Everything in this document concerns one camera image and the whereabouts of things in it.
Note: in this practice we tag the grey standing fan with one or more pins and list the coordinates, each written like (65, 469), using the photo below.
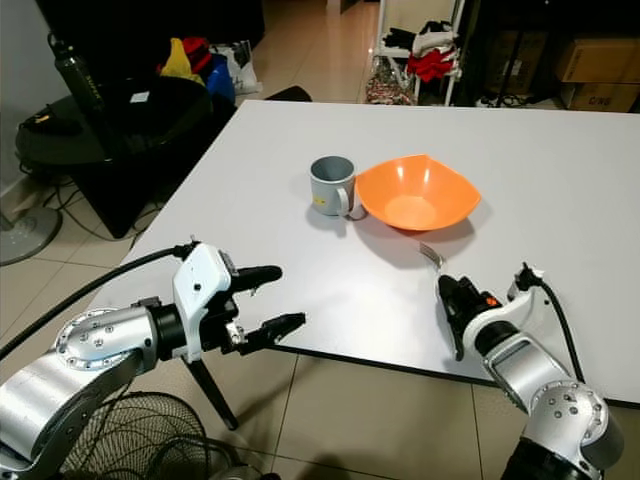
(28, 240)

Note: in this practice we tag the white cloth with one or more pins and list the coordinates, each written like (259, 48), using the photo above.
(433, 38)

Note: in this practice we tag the red and yellow clothes pile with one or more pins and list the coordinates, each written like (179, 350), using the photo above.
(185, 60)

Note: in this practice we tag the white plastic bag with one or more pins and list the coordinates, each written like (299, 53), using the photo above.
(242, 68)

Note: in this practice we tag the patterned bag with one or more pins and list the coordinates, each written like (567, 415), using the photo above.
(388, 85)

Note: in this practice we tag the grey mug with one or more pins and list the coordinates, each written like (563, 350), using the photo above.
(328, 188)

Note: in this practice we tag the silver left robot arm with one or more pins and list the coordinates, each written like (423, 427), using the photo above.
(75, 380)

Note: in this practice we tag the black bottle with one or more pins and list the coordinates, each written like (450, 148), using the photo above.
(78, 75)

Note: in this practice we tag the orange plastic bowl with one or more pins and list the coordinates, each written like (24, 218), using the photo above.
(415, 195)

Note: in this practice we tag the printed cardboard box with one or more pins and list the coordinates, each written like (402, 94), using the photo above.
(605, 96)

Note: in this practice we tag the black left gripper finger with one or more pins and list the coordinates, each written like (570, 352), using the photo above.
(275, 330)
(258, 276)

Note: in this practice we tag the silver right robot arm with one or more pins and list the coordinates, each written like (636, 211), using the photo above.
(550, 390)

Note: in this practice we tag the blue bag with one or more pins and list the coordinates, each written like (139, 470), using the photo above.
(220, 78)

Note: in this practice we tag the red cloth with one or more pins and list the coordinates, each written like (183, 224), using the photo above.
(430, 65)

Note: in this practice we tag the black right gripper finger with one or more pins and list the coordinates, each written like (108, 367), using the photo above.
(451, 296)
(464, 280)

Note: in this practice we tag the black cloth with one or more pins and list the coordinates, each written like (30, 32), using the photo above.
(398, 40)

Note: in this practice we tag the black round side table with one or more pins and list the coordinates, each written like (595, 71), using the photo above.
(110, 140)

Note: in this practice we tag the black chair back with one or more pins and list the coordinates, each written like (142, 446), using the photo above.
(288, 94)

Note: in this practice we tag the white rack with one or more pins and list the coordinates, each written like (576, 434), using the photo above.
(455, 50)

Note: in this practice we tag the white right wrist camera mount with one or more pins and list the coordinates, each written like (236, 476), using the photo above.
(495, 318)

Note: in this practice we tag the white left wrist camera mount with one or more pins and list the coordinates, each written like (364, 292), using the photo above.
(200, 290)

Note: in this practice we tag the metal spoon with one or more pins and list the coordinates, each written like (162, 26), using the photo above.
(432, 255)

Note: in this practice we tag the plain cardboard box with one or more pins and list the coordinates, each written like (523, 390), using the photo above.
(595, 58)

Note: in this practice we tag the small white paper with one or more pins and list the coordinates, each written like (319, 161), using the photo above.
(139, 97)

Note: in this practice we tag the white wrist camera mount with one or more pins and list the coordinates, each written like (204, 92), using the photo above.
(200, 290)
(495, 318)

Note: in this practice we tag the black shelf unit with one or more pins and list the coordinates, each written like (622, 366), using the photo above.
(510, 50)

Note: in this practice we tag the black table leg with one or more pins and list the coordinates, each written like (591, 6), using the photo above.
(215, 395)

